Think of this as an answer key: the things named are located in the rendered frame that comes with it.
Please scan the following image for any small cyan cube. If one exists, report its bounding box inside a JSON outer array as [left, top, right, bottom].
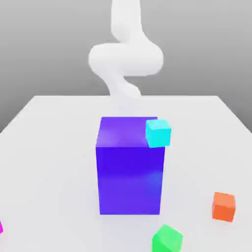
[[145, 119, 172, 148]]

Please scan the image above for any small green cube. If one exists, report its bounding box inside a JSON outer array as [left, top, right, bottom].
[[151, 224, 184, 252]]

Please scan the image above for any small orange cube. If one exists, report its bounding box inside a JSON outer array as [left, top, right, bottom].
[[212, 191, 236, 223]]

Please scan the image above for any large purple box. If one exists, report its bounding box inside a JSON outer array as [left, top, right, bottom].
[[95, 116, 165, 216]]

